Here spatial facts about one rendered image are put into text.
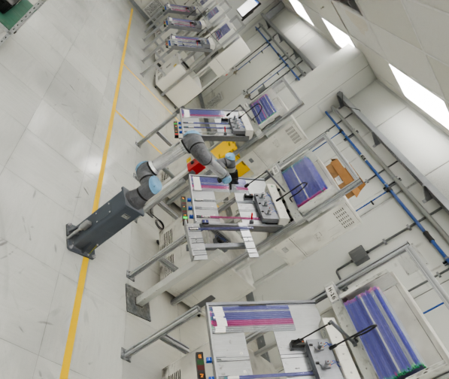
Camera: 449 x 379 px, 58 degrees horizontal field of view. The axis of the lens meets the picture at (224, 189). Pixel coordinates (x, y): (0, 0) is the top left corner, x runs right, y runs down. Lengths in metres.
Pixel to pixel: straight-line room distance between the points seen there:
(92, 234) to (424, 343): 2.18
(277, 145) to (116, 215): 2.27
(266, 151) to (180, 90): 3.39
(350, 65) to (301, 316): 4.48
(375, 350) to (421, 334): 0.31
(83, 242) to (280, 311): 1.46
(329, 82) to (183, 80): 2.63
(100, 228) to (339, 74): 4.49
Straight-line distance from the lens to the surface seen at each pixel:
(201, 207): 3.30
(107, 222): 2.95
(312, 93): 6.38
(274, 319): 2.59
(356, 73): 6.52
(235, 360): 2.38
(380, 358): 2.41
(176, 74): 7.50
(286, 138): 4.55
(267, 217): 3.25
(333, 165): 3.86
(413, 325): 2.63
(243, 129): 4.45
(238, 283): 3.64
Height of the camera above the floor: 1.84
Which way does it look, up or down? 15 degrees down
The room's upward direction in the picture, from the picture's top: 54 degrees clockwise
